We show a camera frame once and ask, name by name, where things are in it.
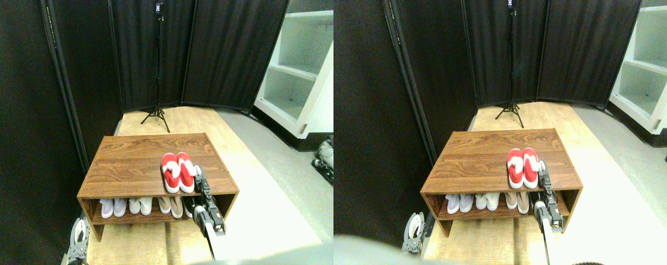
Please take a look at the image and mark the red shoe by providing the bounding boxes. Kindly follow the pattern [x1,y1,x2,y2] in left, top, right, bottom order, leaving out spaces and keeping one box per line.
[176,152,196,193]
[161,153,181,194]
[522,147,541,189]
[506,148,525,189]

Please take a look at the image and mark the brown shoe rack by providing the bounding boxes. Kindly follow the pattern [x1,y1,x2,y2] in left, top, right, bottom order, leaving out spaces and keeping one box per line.
[420,129,584,239]
[77,133,240,240]

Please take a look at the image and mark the white shelf unit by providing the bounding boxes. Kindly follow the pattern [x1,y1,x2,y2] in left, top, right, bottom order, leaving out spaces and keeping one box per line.
[255,10,334,139]
[610,4,667,135]

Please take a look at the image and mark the white and black machine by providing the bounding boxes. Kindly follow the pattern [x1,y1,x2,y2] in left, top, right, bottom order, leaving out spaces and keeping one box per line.
[313,139,334,183]

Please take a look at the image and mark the grey curtain stand foot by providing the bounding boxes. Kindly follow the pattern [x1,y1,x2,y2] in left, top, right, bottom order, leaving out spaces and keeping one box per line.
[421,213,438,259]

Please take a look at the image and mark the black tripod stand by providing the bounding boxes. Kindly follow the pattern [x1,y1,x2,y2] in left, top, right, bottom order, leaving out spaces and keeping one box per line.
[141,0,171,134]
[495,0,525,129]

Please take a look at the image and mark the black curtain stand pole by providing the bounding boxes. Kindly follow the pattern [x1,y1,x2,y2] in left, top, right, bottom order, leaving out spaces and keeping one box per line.
[381,0,437,165]
[40,0,89,172]

